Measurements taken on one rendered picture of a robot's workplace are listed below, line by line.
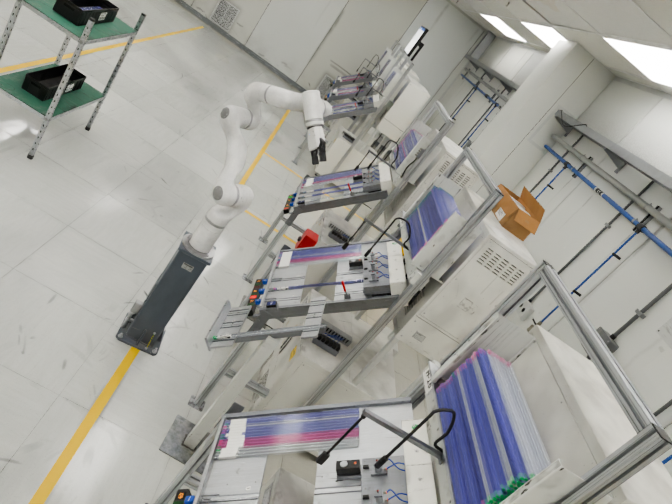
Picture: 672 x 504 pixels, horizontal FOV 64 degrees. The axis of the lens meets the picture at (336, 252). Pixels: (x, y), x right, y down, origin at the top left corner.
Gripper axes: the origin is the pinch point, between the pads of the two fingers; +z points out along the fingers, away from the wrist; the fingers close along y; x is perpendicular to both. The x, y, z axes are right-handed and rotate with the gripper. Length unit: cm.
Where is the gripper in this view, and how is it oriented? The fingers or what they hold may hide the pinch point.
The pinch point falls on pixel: (319, 160)
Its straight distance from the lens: 251.3
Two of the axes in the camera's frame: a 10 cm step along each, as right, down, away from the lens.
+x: 9.1, -1.4, 4.0
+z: 1.2, 9.9, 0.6
